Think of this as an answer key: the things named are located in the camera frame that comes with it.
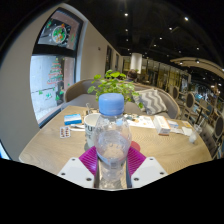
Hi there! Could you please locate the green leafy potted plant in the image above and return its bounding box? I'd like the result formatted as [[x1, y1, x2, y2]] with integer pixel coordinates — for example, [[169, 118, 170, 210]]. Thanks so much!
[[86, 68, 145, 110]]

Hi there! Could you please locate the small white paper packet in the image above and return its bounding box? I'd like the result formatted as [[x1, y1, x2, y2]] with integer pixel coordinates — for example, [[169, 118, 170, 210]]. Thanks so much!
[[69, 123, 86, 132]]

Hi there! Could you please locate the small blue box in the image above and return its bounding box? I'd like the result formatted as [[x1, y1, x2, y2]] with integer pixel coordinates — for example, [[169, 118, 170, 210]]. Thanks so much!
[[63, 113, 83, 126]]

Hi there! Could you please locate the group of ceiling spotlights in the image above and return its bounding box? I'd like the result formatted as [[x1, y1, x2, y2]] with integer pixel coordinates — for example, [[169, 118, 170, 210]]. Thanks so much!
[[122, 11, 203, 65]]

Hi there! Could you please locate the white and orange carton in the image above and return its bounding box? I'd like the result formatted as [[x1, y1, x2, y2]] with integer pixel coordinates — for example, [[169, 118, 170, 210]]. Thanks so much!
[[152, 114, 172, 136]]

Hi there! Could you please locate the grey zigzag cushion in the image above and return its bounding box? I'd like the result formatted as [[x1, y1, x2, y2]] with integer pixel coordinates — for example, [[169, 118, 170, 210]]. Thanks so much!
[[132, 88, 169, 116]]

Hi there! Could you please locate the pill blister pack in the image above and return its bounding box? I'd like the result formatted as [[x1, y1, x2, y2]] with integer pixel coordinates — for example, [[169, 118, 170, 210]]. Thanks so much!
[[59, 125, 72, 140]]

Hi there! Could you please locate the flat round red coaster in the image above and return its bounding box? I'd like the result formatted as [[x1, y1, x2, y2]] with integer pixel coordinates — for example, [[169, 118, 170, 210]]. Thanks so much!
[[130, 140, 142, 153]]

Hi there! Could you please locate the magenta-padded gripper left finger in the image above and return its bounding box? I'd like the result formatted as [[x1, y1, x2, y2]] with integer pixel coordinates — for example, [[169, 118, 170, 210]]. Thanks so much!
[[57, 145, 100, 190]]

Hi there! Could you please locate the white printed mug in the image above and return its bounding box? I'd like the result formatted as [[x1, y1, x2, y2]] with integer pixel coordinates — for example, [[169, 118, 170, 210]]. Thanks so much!
[[83, 112, 102, 150]]

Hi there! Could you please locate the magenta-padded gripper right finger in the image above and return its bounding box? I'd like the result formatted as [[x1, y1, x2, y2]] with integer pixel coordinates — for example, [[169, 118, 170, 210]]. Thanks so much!
[[126, 146, 169, 190]]

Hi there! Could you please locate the grey curved sofa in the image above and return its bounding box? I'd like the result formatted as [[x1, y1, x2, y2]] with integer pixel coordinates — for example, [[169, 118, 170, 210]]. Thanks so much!
[[63, 78, 181, 120]]

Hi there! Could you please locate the white round pillar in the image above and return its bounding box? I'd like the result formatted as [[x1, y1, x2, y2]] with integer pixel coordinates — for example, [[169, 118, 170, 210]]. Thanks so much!
[[129, 52, 144, 73]]

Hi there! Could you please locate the clear blue-capped plastic bottle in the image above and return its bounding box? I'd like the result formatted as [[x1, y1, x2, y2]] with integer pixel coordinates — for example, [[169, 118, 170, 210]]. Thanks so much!
[[92, 92, 133, 191]]

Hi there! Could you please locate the printed paper leaflet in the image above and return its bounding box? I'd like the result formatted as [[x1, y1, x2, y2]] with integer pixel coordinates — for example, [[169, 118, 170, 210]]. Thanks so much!
[[125, 114, 157, 130]]

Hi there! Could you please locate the christmas tree window sticker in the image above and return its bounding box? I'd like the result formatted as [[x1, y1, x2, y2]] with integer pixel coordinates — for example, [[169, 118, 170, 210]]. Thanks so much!
[[46, 57, 65, 86]]

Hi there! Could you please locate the group of round-backed chairs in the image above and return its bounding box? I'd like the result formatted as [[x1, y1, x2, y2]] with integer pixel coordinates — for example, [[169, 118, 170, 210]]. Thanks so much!
[[169, 84, 224, 158]]

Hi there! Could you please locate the clear plastic cup with straw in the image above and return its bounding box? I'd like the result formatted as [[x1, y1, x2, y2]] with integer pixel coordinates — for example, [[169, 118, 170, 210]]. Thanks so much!
[[188, 123, 204, 145]]

